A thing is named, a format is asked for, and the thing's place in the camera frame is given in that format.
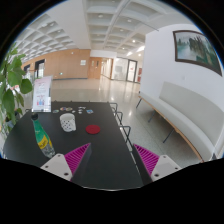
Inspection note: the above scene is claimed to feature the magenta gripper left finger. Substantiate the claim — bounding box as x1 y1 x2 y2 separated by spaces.
42 143 91 181

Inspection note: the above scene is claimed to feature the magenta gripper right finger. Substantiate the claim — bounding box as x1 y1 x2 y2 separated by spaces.
133 144 181 181

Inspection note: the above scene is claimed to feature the green plastic water bottle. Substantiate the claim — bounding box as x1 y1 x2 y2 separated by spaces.
31 113 55 158

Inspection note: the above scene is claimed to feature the red round coaster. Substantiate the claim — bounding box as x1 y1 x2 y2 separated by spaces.
86 125 100 134

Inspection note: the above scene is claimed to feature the white dotted mug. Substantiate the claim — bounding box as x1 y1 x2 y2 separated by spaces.
60 113 76 132

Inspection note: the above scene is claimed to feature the white pink sign stand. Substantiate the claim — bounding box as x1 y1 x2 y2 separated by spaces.
32 76 52 112

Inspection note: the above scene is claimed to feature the green leafy potted plant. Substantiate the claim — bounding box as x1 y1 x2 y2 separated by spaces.
0 44 33 133

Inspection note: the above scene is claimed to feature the framed landscape painting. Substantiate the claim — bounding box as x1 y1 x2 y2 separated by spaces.
173 30 222 75

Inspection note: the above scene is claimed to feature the black table with metal frame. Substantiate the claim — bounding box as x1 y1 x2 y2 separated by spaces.
3 102 143 190

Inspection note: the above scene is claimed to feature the long white wall bench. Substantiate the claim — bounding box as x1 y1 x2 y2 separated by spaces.
139 82 224 161

